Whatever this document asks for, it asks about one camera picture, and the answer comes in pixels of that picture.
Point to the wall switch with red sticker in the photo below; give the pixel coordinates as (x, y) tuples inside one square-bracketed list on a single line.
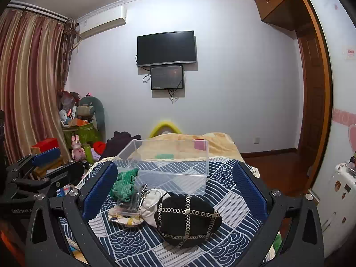
[(349, 54)]

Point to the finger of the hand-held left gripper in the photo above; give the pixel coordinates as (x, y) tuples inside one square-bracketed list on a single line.
[(69, 171), (46, 156)]

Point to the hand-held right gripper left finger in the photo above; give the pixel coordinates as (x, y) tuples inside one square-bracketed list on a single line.
[(99, 190)]

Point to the curtain rail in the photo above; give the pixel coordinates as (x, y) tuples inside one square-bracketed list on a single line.
[(39, 9)]

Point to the white cloth pouch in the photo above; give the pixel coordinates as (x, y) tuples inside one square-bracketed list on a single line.
[(151, 203)]

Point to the blue patterned blanket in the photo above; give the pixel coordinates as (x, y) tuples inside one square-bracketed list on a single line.
[(225, 228)]

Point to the black wall television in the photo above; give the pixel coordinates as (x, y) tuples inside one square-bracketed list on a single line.
[(167, 47)]

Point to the floral yellow cloth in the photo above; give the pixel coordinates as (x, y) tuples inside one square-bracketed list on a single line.
[(125, 220)]

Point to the clear plastic storage box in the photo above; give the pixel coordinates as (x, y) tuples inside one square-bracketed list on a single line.
[(169, 179)]

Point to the pink bunny toy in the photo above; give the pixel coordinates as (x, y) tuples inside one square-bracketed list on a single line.
[(77, 148)]

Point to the green knitted cloth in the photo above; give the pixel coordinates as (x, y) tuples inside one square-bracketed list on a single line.
[(123, 185)]

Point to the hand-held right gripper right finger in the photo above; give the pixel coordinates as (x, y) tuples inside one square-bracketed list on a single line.
[(251, 193)]

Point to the green bottle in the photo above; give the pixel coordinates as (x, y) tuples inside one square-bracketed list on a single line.
[(88, 151)]

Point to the striped brown curtain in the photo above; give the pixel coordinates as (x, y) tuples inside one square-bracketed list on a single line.
[(30, 83)]

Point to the wooden overhead cabinet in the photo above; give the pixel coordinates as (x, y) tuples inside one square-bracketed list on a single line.
[(278, 2)]

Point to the white sliding door pink decor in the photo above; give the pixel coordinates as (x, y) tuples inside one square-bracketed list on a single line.
[(342, 103)]

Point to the small black wall monitor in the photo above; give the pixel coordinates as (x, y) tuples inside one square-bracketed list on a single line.
[(167, 77)]

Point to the grey-green plush toy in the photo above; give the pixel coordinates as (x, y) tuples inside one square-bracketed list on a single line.
[(89, 111)]

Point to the brown wooden door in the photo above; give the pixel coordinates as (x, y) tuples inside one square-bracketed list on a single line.
[(313, 94)]

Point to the small clear plastic bag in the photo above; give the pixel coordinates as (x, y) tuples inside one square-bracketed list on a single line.
[(130, 203)]

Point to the white wall outlet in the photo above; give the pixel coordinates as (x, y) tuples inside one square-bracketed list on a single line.
[(256, 140)]

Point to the red hat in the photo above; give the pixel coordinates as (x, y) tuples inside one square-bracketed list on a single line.
[(99, 147)]

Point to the white air conditioner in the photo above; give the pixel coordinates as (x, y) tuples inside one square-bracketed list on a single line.
[(101, 22)]

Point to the small green cloth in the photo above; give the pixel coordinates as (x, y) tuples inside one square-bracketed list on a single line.
[(164, 156)]

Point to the white suitcase with stickers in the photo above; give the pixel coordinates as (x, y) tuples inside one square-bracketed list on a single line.
[(342, 200)]

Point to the red box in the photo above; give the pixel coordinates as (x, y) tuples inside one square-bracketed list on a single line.
[(44, 146)]

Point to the small pink cloth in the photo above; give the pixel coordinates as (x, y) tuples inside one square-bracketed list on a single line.
[(199, 146)]

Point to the yellow blanket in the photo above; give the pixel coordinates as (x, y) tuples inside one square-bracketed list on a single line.
[(222, 144)]

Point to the green fabric bag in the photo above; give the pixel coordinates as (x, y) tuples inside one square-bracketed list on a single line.
[(82, 135)]

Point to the black clothing pile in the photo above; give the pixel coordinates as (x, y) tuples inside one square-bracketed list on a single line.
[(116, 144)]

